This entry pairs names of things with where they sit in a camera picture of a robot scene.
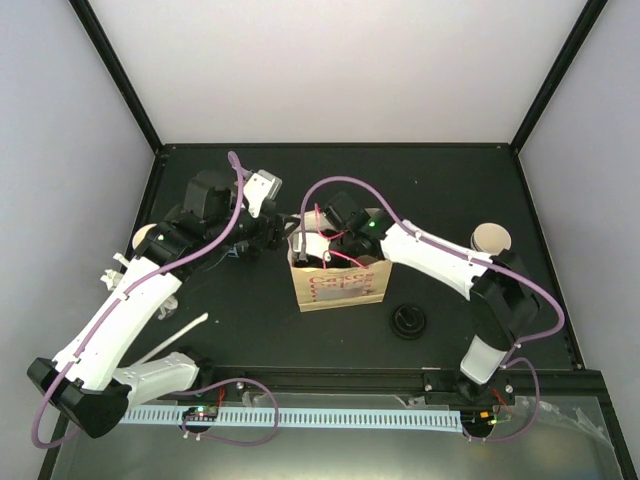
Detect black paper coffee cup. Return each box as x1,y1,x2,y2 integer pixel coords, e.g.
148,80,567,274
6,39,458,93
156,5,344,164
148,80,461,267
295,251,331,269

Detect cake print paper bag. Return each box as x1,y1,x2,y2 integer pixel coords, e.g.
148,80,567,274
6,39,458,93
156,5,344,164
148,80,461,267
287,209,392,312

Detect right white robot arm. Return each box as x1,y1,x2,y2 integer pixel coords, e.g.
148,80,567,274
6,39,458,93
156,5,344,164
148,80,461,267
318,192,540,404

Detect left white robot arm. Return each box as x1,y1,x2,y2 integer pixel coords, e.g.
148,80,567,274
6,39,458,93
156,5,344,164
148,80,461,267
27,170,299,438

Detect black cup lying sideways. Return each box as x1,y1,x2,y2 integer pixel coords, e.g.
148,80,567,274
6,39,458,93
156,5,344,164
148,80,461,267
226,244,261,262

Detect stack of black lids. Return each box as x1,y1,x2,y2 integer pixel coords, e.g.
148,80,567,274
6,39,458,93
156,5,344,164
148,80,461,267
390,303,426,340

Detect white stacked paper cups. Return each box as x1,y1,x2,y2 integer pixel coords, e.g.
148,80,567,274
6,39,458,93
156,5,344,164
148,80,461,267
131,223,156,249

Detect right black paper cup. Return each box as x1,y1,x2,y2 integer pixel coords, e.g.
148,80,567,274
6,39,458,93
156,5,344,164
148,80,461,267
470,223,512,255

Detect small circuit board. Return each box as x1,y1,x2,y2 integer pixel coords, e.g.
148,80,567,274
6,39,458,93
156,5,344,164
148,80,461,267
182,406,219,422

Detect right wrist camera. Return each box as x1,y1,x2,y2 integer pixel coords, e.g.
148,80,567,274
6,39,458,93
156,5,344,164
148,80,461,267
291,231,331,261

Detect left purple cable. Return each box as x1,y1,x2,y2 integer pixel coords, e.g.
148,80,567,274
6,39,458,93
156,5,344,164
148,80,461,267
30,150,280,449

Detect purple cable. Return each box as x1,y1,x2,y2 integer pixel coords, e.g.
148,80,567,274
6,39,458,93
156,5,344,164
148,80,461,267
299,176,566,444
30,150,280,449

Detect light blue cable duct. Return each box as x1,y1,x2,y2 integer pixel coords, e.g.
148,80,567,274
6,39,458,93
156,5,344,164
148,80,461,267
120,405,463,433

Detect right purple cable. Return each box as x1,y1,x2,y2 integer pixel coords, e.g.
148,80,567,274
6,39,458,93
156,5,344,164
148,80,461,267
299,176,566,444

